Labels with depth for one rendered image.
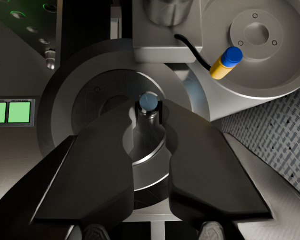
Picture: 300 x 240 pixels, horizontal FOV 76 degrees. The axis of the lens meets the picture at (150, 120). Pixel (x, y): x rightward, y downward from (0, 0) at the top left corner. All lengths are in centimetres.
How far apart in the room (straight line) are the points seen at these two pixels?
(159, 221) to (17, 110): 45
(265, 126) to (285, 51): 11
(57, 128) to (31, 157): 40
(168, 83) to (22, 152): 47
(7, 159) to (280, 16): 59
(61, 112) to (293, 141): 23
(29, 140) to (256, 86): 51
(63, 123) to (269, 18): 20
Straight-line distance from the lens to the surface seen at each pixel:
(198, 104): 17
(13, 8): 46
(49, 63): 57
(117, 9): 62
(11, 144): 59
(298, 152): 25
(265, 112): 30
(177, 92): 16
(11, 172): 59
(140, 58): 16
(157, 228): 53
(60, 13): 22
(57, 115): 17
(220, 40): 20
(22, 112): 58
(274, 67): 21
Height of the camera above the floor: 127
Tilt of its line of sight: 7 degrees down
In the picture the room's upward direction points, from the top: 179 degrees clockwise
